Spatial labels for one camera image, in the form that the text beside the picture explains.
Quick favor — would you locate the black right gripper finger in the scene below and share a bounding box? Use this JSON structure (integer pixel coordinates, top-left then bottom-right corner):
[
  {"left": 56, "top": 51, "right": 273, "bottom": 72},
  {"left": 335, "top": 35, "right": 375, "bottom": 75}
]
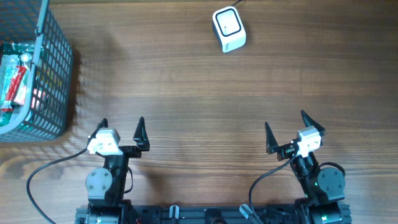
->
[
  {"left": 264, "top": 122, "right": 279, "bottom": 154},
  {"left": 300, "top": 110, "right": 325, "bottom": 136}
]

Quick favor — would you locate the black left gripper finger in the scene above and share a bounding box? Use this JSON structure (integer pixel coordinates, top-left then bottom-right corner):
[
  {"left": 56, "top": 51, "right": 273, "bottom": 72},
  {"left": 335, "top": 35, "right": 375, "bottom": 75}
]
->
[
  {"left": 133, "top": 116, "right": 150, "bottom": 151},
  {"left": 88, "top": 118, "right": 108, "bottom": 139}
]

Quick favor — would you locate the red Nescafe coffee stick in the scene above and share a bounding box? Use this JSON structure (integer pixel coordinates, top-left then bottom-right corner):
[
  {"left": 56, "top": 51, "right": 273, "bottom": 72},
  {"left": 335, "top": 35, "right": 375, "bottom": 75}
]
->
[{"left": 5, "top": 66, "right": 27, "bottom": 101}]

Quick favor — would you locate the green 3M sponge package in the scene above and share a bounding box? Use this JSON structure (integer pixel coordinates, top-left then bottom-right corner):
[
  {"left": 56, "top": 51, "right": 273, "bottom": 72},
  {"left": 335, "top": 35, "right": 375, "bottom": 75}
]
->
[{"left": 1, "top": 42, "right": 35, "bottom": 126}]

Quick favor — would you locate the yellow oil bottle silver cap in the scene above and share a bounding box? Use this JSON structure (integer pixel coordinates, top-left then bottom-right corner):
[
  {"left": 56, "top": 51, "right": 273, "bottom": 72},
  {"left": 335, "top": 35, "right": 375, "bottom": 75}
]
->
[{"left": 20, "top": 52, "right": 33, "bottom": 65}]

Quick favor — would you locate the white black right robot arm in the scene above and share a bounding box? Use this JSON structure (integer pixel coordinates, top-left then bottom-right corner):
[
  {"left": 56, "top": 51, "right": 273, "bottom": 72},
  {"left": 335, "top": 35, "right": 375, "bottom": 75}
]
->
[{"left": 264, "top": 111, "right": 346, "bottom": 223}]

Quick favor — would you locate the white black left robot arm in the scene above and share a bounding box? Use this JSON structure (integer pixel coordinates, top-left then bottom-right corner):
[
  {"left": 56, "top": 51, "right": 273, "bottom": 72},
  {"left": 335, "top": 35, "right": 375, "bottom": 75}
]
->
[{"left": 83, "top": 116, "right": 150, "bottom": 224}]

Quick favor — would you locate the white barcode scanner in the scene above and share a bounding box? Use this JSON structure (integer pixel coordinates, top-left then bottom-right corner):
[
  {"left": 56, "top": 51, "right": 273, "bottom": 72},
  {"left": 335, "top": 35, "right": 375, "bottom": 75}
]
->
[{"left": 212, "top": 6, "right": 246, "bottom": 53}]

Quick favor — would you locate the grey plastic mesh basket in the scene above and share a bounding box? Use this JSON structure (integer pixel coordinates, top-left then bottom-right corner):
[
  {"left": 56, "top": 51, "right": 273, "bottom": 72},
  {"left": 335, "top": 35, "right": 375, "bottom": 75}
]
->
[{"left": 1, "top": 1, "right": 73, "bottom": 142}]

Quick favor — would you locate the black left camera cable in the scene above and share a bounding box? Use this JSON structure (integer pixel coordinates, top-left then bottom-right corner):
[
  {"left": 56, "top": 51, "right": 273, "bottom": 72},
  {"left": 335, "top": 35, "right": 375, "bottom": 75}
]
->
[{"left": 25, "top": 147, "right": 90, "bottom": 224}]

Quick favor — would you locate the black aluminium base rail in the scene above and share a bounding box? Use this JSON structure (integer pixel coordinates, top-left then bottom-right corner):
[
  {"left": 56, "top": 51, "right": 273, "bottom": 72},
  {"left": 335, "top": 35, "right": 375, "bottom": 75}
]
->
[{"left": 74, "top": 203, "right": 353, "bottom": 224}]

